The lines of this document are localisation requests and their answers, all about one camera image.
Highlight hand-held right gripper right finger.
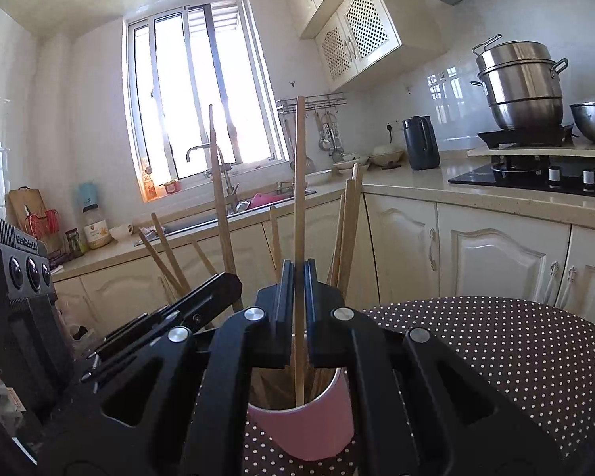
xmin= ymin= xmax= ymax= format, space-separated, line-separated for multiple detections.
xmin=303 ymin=259 xmax=563 ymax=476

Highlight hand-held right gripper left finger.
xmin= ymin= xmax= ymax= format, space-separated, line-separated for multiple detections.
xmin=35 ymin=259 xmax=296 ymax=476

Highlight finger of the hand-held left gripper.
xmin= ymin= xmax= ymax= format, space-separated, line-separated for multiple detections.
xmin=81 ymin=272 xmax=243 ymax=386
xmin=92 ymin=307 xmax=179 ymax=358

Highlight bunch of wooden chopsticks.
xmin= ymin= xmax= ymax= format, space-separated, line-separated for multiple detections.
xmin=138 ymin=104 xmax=364 ymax=407

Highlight pink cup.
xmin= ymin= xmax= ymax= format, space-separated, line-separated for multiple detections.
xmin=247 ymin=364 xmax=355 ymax=461

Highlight long wooden chopstick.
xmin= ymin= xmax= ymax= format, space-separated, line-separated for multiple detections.
xmin=294 ymin=95 xmax=307 ymax=406

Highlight stainless steel sink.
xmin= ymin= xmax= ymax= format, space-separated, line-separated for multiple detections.
xmin=149 ymin=186 xmax=317 ymax=237

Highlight small dark jar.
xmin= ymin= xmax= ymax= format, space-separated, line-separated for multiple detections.
xmin=64 ymin=228 xmax=84 ymax=259

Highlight jar with teal lid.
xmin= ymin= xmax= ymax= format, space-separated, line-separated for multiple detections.
xmin=82 ymin=204 xmax=112 ymax=250

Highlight wooden cutting board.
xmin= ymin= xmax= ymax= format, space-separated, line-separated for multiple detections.
xmin=5 ymin=187 xmax=50 ymax=245

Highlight pink plastic dish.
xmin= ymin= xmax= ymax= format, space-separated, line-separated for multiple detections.
xmin=248 ymin=192 xmax=293 ymax=209

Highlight light blue container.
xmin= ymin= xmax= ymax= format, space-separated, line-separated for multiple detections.
xmin=77 ymin=182 xmax=100 ymax=209

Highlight orange bottle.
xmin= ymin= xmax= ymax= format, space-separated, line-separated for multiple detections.
xmin=140 ymin=157 xmax=158 ymax=202

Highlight metal sink faucet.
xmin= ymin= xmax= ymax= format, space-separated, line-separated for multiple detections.
xmin=186 ymin=143 xmax=241 ymax=214

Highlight large white bowl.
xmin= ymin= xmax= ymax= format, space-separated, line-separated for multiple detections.
xmin=368 ymin=145 xmax=406 ymax=168

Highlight hanging metal spoons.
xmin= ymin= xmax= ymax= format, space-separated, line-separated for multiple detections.
xmin=319 ymin=111 xmax=346 ymax=162

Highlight brown polka-dot tablecloth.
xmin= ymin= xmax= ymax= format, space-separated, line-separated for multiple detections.
xmin=240 ymin=296 xmax=595 ymax=476

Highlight barred kitchen window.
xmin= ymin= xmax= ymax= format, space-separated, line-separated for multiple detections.
xmin=124 ymin=0 xmax=288 ymax=203

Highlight black electric kettle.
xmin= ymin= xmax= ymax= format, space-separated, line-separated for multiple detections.
xmin=401 ymin=115 xmax=441 ymax=171

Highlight black glass hob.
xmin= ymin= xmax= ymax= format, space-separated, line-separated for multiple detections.
xmin=447 ymin=156 xmax=595 ymax=200

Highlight black gas burner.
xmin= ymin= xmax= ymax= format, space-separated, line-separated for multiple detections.
xmin=477 ymin=124 xmax=574 ymax=150

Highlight small lattice-door cabinet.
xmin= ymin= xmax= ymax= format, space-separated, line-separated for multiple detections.
xmin=313 ymin=0 xmax=402 ymax=92

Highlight stainless steel steamer pot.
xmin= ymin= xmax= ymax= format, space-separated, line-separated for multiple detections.
xmin=471 ymin=34 xmax=569 ymax=131

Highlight beige stone slab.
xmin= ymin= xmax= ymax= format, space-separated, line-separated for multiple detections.
xmin=467 ymin=141 xmax=595 ymax=160

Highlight red wire rack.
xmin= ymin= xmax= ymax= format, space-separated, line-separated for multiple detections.
xmin=25 ymin=208 xmax=61 ymax=240

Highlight metal wall utensil rack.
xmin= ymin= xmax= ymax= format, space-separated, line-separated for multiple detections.
xmin=276 ymin=93 xmax=348 ymax=113

